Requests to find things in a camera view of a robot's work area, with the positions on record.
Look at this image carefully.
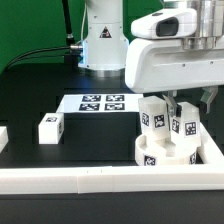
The white marker sheet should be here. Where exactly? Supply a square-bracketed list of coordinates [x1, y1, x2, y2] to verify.
[57, 93, 143, 113]

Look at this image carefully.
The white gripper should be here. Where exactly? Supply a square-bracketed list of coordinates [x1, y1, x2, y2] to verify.
[125, 0, 224, 117]

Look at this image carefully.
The white U-shaped fence wall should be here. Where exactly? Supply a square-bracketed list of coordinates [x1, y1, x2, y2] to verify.
[0, 128, 224, 195]

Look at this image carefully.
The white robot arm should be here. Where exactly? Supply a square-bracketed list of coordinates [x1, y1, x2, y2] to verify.
[79, 0, 224, 116]

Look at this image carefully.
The black cable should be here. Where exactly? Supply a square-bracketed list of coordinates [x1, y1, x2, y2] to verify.
[3, 45, 84, 72]

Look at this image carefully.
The black vertical pole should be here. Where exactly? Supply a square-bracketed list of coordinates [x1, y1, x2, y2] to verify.
[62, 0, 75, 47]

